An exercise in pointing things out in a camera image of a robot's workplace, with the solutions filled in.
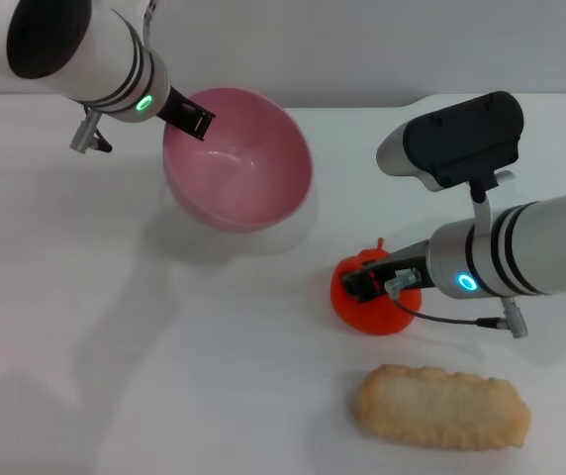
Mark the pink plastic bowl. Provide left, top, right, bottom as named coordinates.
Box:
left=162, top=87, right=316, bottom=234

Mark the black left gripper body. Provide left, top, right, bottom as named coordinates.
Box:
left=155, top=86, right=193, bottom=129

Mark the orange toy fruit with stem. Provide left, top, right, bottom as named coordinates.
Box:
left=330, top=237, right=425, bottom=337

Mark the left arm cable with connector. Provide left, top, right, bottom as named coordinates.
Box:
left=68, top=103, right=114, bottom=154

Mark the right arm cable with connector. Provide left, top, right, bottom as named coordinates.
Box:
left=384, top=266, right=530, bottom=339

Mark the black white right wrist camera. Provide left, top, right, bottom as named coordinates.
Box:
left=375, top=90, right=525, bottom=225

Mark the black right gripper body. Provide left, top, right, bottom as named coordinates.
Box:
left=369, top=239, right=436, bottom=293

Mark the long golden toast bread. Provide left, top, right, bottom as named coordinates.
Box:
left=352, top=364, right=532, bottom=451

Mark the arm cable with connector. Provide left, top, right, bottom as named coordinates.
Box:
left=384, top=266, right=530, bottom=339
left=68, top=103, right=114, bottom=154

